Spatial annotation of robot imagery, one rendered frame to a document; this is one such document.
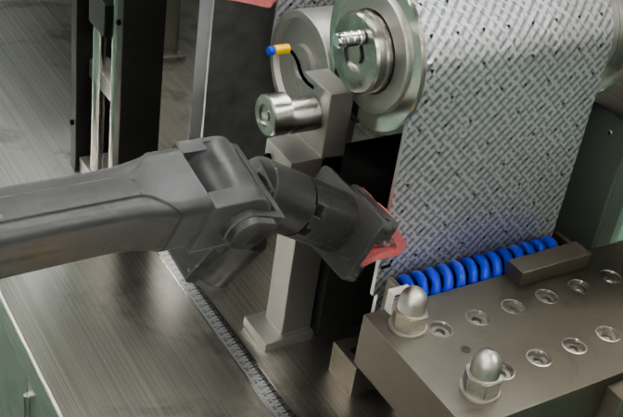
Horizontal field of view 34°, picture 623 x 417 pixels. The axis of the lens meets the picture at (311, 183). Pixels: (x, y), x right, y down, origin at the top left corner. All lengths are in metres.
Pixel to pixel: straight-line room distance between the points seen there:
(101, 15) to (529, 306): 0.56
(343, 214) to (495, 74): 0.19
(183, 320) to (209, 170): 0.37
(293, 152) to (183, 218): 0.25
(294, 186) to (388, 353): 0.19
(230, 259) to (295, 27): 0.29
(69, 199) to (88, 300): 0.45
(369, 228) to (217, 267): 0.14
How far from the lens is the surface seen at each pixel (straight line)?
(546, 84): 1.00
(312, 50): 1.03
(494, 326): 0.99
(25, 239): 0.69
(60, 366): 1.07
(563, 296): 1.05
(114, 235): 0.74
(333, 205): 0.88
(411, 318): 0.93
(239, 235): 0.78
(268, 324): 1.12
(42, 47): 1.69
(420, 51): 0.87
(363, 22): 0.90
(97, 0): 1.19
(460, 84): 0.93
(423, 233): 1.00
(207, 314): 1.14
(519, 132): 1.01
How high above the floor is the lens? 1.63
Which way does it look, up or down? 32 degrees down
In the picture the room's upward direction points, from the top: 9 degrees clockwise
